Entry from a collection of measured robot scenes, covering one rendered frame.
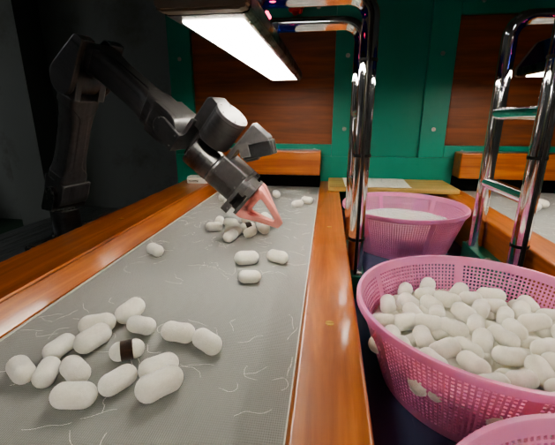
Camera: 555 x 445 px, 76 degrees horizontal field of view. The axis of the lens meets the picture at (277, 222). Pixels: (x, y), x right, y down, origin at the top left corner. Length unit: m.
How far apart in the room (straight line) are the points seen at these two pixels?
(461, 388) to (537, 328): 0.18
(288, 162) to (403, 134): 0.35
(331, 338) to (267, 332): 0.08
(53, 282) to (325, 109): 0.84
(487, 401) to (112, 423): 0.28
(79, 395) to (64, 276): 0.25
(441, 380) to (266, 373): 0.15
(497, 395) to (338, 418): 0.13
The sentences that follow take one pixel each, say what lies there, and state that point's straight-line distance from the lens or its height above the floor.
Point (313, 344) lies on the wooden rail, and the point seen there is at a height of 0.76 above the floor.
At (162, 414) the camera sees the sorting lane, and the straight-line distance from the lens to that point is 0.32.
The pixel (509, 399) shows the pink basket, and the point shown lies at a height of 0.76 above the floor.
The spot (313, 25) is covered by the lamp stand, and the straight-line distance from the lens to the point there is 0.71.
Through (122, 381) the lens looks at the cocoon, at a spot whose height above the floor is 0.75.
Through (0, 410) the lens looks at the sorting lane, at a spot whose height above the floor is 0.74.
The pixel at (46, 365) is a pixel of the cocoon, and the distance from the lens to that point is 0.37.
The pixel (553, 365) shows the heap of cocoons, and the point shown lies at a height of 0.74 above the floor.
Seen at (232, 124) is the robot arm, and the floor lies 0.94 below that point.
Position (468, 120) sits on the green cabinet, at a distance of 1.18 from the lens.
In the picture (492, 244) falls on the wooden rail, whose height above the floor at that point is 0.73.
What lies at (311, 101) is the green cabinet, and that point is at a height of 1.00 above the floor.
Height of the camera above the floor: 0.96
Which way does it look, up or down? 17 degrees down
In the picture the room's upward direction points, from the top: straight up
